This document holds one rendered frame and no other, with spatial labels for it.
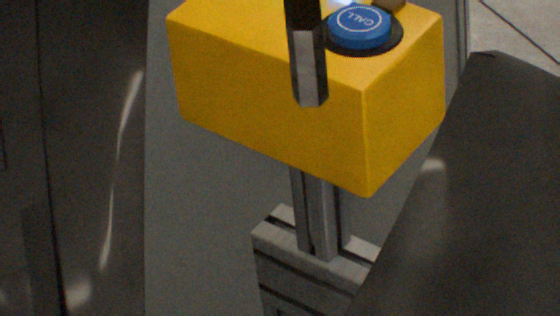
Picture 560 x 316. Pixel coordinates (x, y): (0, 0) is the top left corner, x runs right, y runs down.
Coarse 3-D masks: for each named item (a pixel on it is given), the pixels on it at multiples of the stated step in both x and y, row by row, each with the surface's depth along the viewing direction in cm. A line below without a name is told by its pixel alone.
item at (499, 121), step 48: (480, 96) 51; (528, 96) 51; (432, 144) 50; (480, 144) 49; (528, 144) 49; (432, 192) 48; (480, 192) 47; (528, 192) 47; (432, 240) 46; (480, 240) 45; (528, 240) 45; (384, 288) 44; (432, 288) 44; (480, 288) 43; (528, 288) 43
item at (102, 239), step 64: (0, 0) 29; (64, 0) 29; (128, 0) 29; (0, 64) 29; (64, 64) 29; (128, 64) 29; (0, 128) 29; (64, 128) 29; (128, 128) 29; (0, 192) 29; (64, 192) 29; (128, 192) 29; (0, 256) 29; (64, 256) 29; (128, 256) 29
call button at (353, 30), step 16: (336, 16) 75; (352, 16) 75; (368, 16) 75; (384, 16) 75; (336, 32) 74; (352, 32) 74; (368, 32) 74; (384, 32) 74; (352, 48) 74; (368, 48) 74
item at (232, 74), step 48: (192, 0) 80; (240, 0) 80; (192, 48) 79; (240, 48) 76; (336, 48) 74; (384, 48) 74; (432, 48) 77; (192, 96) 82; (240, 96) 79; (288, 96) 76; (336, 96) 73; (384, 96) 74; (432, 96) 79; (288, 144) 79; (336, 144) 76; (384, 144) 76
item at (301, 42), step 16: (288, 0) 22; (304, 0) 22; (288, 16) 22; (304, 16) 22; (320, 16) 22; (288, 32) 22; (304, 32) 22; (320, 32) 22; (288, 48) 23; (304, 48) 22; (320, 48) 23; (304, 64) 23; (320, 64) 23; (304, 80) 23; (320, 80) 23; (304, 96) 23; (320, 96) 23
